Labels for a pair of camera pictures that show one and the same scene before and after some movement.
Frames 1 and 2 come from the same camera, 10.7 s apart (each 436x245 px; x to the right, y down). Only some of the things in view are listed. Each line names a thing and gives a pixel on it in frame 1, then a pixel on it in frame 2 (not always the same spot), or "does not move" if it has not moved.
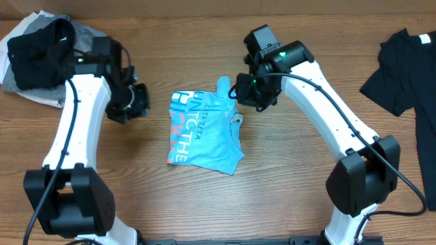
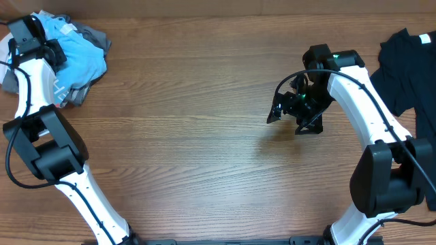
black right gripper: x=244 y=96 → x=315 y=123
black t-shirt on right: x=405 y=79 does not move
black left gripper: x=140 y=110 → x=54 y=44
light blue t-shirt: x=206 y=128 → x=85 y=60
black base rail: x=294 y=240 does not move
